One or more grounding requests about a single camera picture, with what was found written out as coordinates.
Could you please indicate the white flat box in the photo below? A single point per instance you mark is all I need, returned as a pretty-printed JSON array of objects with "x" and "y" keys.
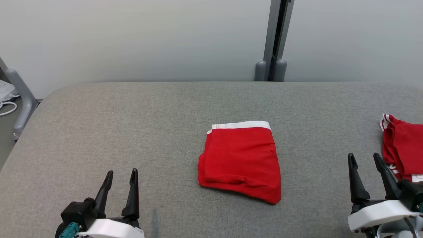
[{"x": 5, "y": 91}]

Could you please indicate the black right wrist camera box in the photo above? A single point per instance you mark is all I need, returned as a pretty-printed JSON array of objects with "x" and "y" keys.
[{"x": 411, "y": 195}]

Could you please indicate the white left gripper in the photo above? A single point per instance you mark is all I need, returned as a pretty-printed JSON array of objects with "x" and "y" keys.
[{"x": 112, "y": 229}]

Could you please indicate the red shorts with white trim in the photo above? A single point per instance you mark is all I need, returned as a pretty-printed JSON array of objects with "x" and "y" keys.
[{"x": 241, "y": 165}]

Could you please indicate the red Bulls basketball jersey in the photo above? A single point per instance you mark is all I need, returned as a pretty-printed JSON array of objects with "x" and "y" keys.
[{"x": 403, "y": 145}]

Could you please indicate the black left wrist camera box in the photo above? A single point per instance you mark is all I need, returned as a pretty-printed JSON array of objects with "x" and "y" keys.
[{"x": 81, "y": 211}]

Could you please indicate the grey metal frame leg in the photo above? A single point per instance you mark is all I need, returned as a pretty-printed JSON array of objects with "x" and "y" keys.
[{"x": 24, "y": 99}]

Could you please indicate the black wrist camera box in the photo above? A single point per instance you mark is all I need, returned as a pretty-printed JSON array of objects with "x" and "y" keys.
[
  {"x": 81, "y": 211},
  {"x": 411, "y": 195}
]

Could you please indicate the grey partition post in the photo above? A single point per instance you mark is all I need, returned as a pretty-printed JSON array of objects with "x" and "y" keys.
[{"x": 271, "y": 33}]

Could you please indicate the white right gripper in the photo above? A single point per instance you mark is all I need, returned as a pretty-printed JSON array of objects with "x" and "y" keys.
[{"x": 380, "y": 213}]

